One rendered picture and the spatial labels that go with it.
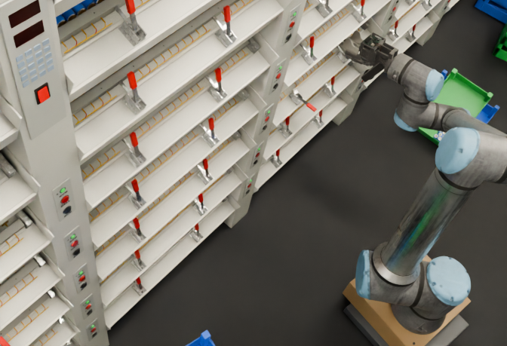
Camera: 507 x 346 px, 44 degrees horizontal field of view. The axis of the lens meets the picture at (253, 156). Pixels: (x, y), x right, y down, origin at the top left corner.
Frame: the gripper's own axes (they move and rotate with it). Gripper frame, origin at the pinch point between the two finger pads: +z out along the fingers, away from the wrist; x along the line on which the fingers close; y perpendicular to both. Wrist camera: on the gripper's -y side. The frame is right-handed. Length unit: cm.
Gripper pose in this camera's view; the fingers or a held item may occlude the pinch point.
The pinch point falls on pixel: (342, 42)
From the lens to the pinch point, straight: 221.0
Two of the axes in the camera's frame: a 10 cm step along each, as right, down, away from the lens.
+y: 0.2, -6.3, -7.7
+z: -7.6, -5.1, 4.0
